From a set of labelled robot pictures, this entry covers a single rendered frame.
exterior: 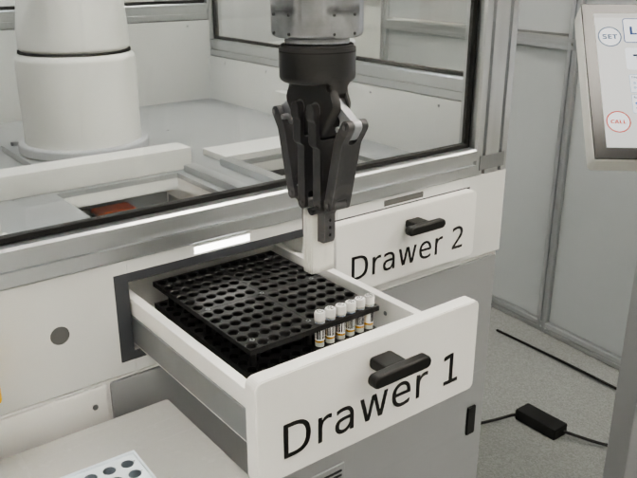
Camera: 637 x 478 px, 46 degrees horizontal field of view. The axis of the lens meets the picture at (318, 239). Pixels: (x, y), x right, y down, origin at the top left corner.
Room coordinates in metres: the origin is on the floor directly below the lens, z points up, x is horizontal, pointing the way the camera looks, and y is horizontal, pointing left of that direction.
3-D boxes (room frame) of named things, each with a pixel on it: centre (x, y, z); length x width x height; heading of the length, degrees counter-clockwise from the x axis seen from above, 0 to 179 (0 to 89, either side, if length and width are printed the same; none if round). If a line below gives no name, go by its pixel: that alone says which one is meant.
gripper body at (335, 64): (0.75, 0.00, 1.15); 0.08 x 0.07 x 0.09; 38
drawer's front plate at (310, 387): (0.66, -0.05, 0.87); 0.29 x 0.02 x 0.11; 128
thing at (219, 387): (0.83, 0.07, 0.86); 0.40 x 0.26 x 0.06; 38
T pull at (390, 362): (0.64, -0.07, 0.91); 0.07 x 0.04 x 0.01; 128
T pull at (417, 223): (1.06, -0.15, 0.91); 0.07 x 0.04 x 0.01; 128
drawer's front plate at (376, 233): (1.08, -0.13, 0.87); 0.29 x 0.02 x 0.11; 128
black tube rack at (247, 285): (0.82, 0.07, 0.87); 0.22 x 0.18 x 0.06; 38
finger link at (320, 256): (0.74, 0.00, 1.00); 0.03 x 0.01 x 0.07; 128
